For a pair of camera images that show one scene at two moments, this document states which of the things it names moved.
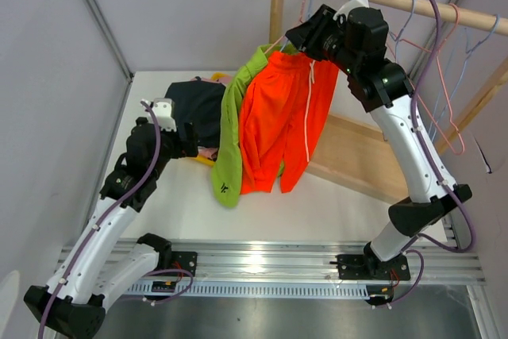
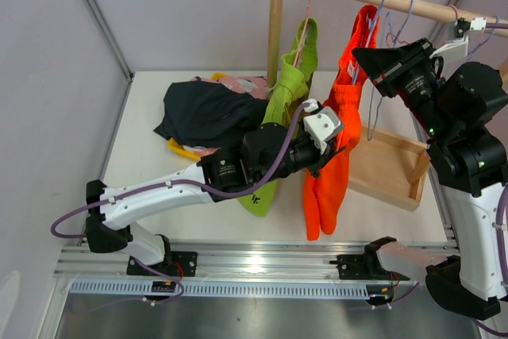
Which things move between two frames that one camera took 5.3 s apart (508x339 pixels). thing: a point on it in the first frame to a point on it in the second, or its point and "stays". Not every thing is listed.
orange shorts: [284, 108] to [322, 183]
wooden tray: [361, 157] stays
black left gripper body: [172, 148] to [301, 154]
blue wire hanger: [309, 4] to [370, 135]
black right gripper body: [325, 39] to [411, 78]
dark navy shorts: [200, 103] stays
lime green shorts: [227, 175] to [286, 100]
